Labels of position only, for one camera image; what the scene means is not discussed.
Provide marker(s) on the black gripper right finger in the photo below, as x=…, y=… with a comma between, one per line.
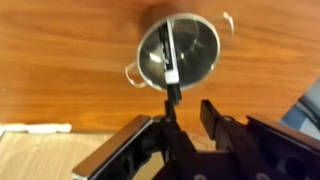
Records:
x=224, y=130

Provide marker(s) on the brown wooden table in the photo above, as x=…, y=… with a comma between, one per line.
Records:
x=63, y=61

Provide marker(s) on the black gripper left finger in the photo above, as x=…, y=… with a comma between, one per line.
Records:
x=175, y=143

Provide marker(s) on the small steel pot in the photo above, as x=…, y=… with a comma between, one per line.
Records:
x=198, y=46

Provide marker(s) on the black and white marker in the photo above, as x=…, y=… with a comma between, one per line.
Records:
x=171, y=72

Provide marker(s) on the cardboard backdrop panel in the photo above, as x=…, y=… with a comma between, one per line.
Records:
x=45, y=156

